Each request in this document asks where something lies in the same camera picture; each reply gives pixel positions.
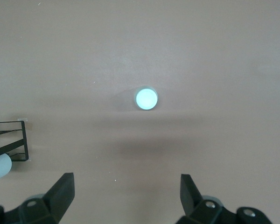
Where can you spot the grey plastic cup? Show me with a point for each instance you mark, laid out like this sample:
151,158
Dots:
0,166

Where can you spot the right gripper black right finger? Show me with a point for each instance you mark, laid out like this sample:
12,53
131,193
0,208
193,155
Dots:
193,205

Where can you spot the black rack with wooden rod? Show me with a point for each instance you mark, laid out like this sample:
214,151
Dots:
24,140

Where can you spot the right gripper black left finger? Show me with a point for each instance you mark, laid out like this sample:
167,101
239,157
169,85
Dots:
58,200

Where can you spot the mint green cup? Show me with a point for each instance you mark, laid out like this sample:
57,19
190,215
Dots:
145,98

